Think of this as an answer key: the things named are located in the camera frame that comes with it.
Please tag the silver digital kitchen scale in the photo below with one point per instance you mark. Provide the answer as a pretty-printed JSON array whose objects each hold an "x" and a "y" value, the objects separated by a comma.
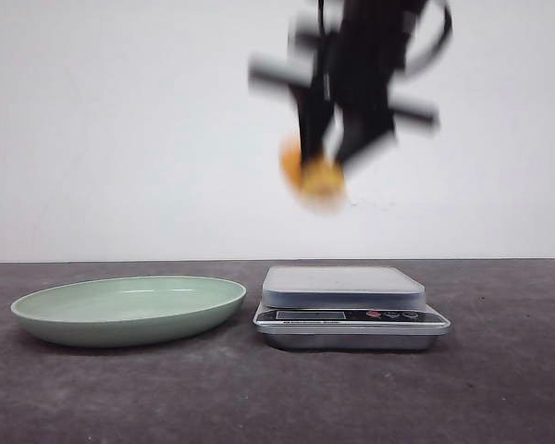
[{"x": 346, "y": 308}]

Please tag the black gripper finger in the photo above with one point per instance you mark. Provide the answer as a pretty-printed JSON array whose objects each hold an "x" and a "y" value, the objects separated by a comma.
[
  {"x": 315, "y": 113},
  {"x": 362, "y": 126}
]

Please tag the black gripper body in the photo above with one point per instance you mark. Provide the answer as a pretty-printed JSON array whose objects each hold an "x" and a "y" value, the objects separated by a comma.
[{"x": 356, "y": 59}]

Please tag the yellow corn cob piece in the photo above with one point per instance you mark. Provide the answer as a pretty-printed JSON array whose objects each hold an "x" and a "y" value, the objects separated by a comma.
[{"x": 318, "y": 185}]

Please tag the green oval plate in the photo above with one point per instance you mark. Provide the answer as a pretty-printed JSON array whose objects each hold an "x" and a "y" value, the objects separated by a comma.
[{"x": 128, "y": 311}]

